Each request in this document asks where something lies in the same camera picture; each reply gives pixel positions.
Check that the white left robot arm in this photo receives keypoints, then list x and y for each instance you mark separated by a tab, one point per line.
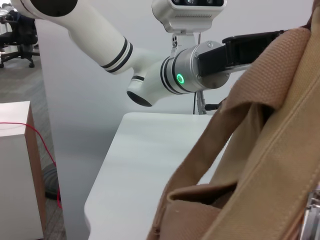
100	37

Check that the khaki canvas food bag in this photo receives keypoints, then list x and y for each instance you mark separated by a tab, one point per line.
275	150

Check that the silver zipper pull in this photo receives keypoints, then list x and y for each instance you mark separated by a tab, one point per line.
313	205

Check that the white cabinet with brown side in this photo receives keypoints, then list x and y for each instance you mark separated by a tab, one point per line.
15	175

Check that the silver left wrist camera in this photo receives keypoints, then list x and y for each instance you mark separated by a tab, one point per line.
187	22

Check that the grey round floor base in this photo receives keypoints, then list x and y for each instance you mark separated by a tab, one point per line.
51	180

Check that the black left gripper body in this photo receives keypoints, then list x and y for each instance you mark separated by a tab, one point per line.
212	61

